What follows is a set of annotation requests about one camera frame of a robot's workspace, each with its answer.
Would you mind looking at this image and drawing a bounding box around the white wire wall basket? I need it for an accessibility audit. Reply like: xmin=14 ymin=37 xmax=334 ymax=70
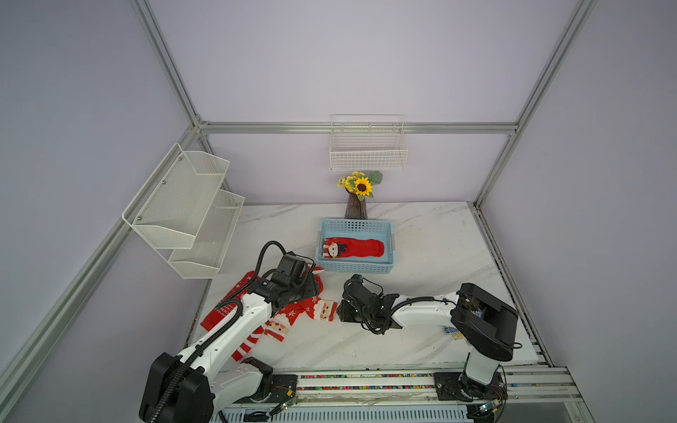
xmin=329 ymin=114 xmax=408 ymax=171

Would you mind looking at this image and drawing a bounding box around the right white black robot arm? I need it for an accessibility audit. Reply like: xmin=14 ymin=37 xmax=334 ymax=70
xmin=337 ymin=274 xmax=522 ymax=397

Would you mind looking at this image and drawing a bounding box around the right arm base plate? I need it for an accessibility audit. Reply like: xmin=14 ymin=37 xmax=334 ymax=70
xmin=433 ymin=372 xmax=507 ymax=403

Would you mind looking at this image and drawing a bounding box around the yellow artificial sunflower bouquet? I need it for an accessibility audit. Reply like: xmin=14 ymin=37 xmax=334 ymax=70
xmin=337 ymin=171 xmax=384 ymax=201

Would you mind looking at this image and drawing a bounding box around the lower white mesh shelf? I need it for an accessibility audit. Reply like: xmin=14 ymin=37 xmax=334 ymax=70
xmin=167 ymin=190 xmax=245 ymax=280

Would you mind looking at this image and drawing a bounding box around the red white striped sock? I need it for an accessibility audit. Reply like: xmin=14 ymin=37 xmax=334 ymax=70
xmin=230 ymin=266 xmax=324 ymax=363

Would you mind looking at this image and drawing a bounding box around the white mesh shelf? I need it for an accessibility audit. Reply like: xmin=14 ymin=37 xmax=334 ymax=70
xmin=167 ymin=190 xmax=245 ymax=280
xmin=122 ymin=144 xmax=229 ymax=250

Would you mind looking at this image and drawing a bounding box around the dark ribbed glass vase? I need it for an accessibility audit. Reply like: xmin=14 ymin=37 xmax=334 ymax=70
xmin=345 ymin=193 xmax=368 ymax=220

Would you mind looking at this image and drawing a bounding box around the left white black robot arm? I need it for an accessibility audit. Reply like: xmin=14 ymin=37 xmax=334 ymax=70
xmin=139 ymin=250 xmax=319 ymax=422

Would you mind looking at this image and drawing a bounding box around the aluminium rail front frame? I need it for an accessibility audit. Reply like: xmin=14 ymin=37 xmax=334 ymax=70
xmin=211 ymin=366 xmax=588 ymax=411

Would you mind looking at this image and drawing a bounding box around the red lettered sock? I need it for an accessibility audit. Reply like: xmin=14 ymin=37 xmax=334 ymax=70
xmin=200 ymin=271 xmax=254 ymax=331

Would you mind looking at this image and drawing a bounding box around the light blue plastic basket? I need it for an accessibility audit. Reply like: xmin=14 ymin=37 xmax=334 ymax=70
xmin=315 ymin=219 xmax=396 ymax=275

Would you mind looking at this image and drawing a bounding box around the red snowman sock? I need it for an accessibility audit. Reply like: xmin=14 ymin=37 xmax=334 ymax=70
xmin=322 ymin=237 xmax=385 ymax=259

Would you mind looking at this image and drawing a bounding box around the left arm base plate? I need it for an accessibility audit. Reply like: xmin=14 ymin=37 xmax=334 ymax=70
xmin=236 ymin=374 xmax=298 ymax=405

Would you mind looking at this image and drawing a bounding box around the upper white mesh shelf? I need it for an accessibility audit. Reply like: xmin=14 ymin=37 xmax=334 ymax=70
xmin=122 ymin=144 xmax=229 ymax=250

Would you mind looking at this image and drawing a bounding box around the red snowflake santa sock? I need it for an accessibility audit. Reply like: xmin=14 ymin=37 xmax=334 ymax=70
xmin=264 ymin=303 xmax=315 ymax=342

